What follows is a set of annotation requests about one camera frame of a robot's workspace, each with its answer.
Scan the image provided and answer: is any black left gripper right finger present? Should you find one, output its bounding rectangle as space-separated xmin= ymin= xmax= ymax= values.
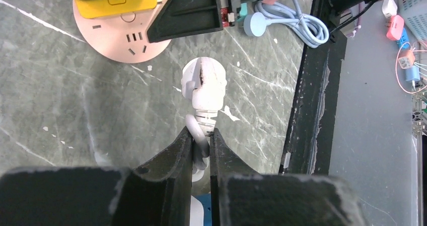
xmin=210 ymin=129 xmax=366 ymax=225

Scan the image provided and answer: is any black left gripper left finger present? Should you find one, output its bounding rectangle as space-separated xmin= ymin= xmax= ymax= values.
xmin=1 ymin=128 xmax=192 ymax=225

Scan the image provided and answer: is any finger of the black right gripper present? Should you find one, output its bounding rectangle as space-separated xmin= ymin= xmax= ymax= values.
xmin=147 ymin=0 xmax=223 ymax=43

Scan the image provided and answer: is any teal cube adapter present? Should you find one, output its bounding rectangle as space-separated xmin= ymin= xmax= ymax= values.
xmin=237 ymin=3 xmax=248 ymax=22

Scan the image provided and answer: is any white plug with cord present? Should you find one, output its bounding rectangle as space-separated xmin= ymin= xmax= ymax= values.
xmin=181 ymin=57 xmax=227 ymax=182

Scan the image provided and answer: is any light blue cable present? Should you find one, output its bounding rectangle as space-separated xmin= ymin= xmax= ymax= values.
xmin=254 ymin=0 xmax=330 ymax=49

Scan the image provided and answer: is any light blue round plug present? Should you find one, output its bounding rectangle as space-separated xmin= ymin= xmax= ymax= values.
xmin=243 ymin=12 xmax=271 ymax=37

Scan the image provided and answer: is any white long power strip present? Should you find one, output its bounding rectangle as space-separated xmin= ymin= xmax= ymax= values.
xmin=189 ymin=193 xmax=212 ymax=226

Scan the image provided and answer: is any pink round socket base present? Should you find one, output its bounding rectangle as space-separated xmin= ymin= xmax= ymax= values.
xmin=73 ymin=0 xmax=170 ymax=63

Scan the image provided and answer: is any yellow cube adapter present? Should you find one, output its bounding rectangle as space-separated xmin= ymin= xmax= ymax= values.
xmin=74 ymin=0 xmax=158 ymax=19

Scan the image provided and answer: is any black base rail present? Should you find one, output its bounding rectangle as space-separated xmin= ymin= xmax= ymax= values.
xmin=278 ymin=0 xmax=349 ymax=176

